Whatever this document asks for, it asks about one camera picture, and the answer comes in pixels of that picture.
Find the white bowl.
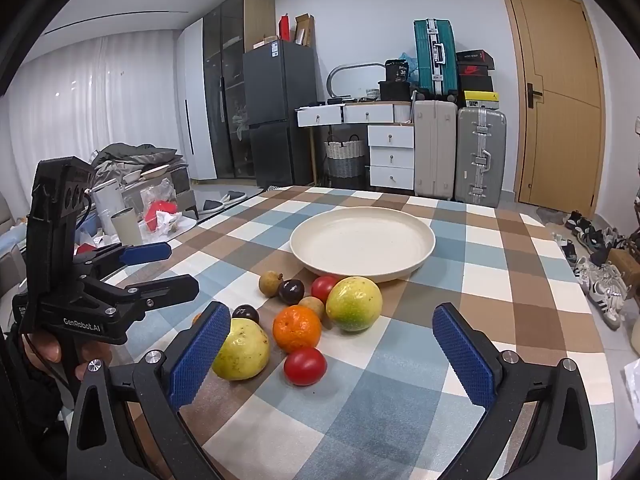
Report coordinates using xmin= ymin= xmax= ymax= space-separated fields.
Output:
xmin=122 ymin=164 xmax=173 ymax=183

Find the person's left hand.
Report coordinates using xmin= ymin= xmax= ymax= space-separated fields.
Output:
xmin=21 ymin=332 xmax=113 ymax=381

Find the white and glass wardrobe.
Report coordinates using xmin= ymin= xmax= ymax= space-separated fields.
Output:
xmin=175 ymin=0 xmax=276 ymax=181

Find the wooden door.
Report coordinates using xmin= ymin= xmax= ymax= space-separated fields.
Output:
xmin=496 ymin=0 xmax=606 ymax=209

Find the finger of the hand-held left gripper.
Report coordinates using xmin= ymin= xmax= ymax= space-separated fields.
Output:
xmin=82 ymin=274 xmax=200 ymax=318
xmin=74 ymin=241 xmax=172 ymax=281

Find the brown longan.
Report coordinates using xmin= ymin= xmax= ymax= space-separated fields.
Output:
xmin=258 ymin=270 xmax=284 ymax=299
xmin=298 ymin=296 xmax=328 ymax=321

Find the grey jacket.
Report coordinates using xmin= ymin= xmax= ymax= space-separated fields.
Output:
xmin=90 ymin=142 xmax=183 ymax=181

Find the beige suitcase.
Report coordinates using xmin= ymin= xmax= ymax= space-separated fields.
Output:
xmin=413 ymin=100 xmax=459 ymax=198

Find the white tumbler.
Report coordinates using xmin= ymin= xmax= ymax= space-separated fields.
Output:
xmin=92 ymin=182 xmax=124 ymax=223

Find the yellow black shoe box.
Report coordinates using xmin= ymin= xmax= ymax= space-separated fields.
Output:
xmin=463 ymin=91 xmax=501 ymax=110

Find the woven basket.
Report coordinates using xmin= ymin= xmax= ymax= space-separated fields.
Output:
xmin=324 ymin=135 xmax=367 ymax=179

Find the silver suitcase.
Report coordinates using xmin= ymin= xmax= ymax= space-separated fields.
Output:
xmin=454 ymin=107 xmax=507 ymax=207

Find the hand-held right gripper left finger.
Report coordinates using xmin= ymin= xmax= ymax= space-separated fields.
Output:
xmin=67 ymin=301 xmax=232 ymax=480

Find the person's left forearm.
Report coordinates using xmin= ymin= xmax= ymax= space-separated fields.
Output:
xmin=0 ymin=332 xmax=76 ymax=480

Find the red tomato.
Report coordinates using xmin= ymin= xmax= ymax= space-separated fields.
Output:
xmin=283 ymin=347 xmax=328 ymax=387
xmin=310 ymin=275 xmax=342 ymax=304

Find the pile of shoes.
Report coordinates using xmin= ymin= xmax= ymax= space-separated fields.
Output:
xmin=545 ymin=210 xmax=631 ymax=331

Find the black storage box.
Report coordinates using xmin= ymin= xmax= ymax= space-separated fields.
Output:
xmin=378 ymin=80 xmax=413 ymax=102

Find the cream round plate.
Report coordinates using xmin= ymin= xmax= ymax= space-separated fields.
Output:
xmin=289 ymin=206 xmax=437 ymax=283

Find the yellow guava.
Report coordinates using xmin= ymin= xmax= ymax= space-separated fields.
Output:
xmin=211 ymin=318 xmax=271 ymax=381

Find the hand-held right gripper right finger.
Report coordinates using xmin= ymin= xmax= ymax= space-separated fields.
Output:
xmin=431 ymin=302 xmax=598 ymax=480

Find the teal suitcase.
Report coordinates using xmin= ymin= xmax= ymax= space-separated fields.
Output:
xmin=413 ymin=19 xmax=458 ymax=98

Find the dark purple plum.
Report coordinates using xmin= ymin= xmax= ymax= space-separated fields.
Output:
xmin=278 ymin=278 xmax=305 ymax=306
xmin=231 ymin=304 xmax=261 ymax=325

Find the green yellow round fruit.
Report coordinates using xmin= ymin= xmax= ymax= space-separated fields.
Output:
xmin=325 ymin=276 xmax=384 ymax=333

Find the white curtain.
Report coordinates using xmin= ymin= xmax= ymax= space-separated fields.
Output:
xmin=0 ymin=27 xmax=193 ymax=201

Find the black red shoe box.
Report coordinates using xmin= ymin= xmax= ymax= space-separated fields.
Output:
xmin=459 ymin=64 xmax=495 ymax=92

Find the black refrigerator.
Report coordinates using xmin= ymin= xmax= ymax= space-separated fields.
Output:
xmin=243 ymin=39 xmax=317 ymax=188

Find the plaid tablecloth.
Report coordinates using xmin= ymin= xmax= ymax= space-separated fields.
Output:
xmin=75 ymin=185 xmax=633 ymax=480

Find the cardboard box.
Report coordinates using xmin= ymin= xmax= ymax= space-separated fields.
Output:
xmin=294 ymin=14 xmax=317 ymax=47

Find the beige cup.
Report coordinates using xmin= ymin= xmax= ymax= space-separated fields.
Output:
xmin=111 ymin=208 xmax=142 ymax=246

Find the oval metal frame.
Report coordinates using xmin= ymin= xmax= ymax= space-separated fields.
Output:
xmin=327 ymin=63 xmax=385 ymax=101

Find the white drawer dresser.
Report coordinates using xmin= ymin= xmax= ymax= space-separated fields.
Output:
xmin=295 ymin=101 xmax=416 ymax=191

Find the red item in plastic bag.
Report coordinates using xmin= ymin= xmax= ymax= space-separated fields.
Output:
xmin=141 ymin=199 xmax=183 ymax=235

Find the blue plastic bag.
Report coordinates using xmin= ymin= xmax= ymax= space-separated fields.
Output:
xmin=398 ymin=51 xmax=420 ymax=83

